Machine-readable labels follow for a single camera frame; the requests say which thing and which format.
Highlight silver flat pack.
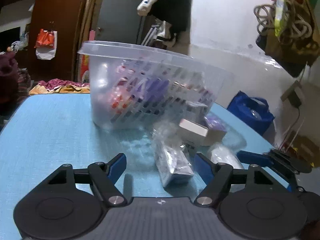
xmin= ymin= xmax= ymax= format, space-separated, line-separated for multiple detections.
xmin=152 ymin=127 xmax=194 ymax=188

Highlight white wrapped roll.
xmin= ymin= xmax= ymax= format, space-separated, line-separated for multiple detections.
xmin=207 ymin=143 xmax=244 ymax=169

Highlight blue fabric bag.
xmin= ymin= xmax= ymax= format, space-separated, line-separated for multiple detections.
xmin=227 ymin=91 xmax=275 ymax=135

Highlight purple cube box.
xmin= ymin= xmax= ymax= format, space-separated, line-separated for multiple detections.
xmin=203 ymin=113 xmax=227 ymax=146

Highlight grey printed upright box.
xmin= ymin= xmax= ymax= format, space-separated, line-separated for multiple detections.
xmin=177 ymin=119 xmax=208 ymax=150

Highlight brown hanging bag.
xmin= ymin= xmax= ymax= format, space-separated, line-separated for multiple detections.
xmin=253 ymin=0 xmax=319 ymax=77

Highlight clear plastic laundry basket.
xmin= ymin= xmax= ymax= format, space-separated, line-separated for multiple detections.
xmin=79 ymin=41 xmax=233 ymax=129

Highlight maroon clothes pile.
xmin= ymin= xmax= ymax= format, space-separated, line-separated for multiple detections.
xmin=0 ymin=51 xmax=31 ymax=116

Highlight red white plastic bag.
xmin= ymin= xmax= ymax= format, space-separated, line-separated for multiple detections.
xmin=35 ymin=29 xmax=57 ymax=60

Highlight white hoodie blue letters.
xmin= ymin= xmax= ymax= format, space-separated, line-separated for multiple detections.
xmin=137 ymin=0 xmax=191 ymax=47

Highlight grey metal door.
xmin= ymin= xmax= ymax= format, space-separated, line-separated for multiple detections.
xmin=95 ymin=0 xmax=143 ymax=44

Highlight dark red wooden wardrobe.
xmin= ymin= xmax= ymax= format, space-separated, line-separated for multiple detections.
xmin=0 ymin=0 xmax=91 ymax=83

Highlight wall power adapter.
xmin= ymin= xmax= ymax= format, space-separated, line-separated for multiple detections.
xmin=280 ymin=81 xmax=302 ymax=109

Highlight coiled grey rope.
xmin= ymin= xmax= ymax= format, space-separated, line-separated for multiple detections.
xmin=253 ymin=0 xmax=313 ymax=43

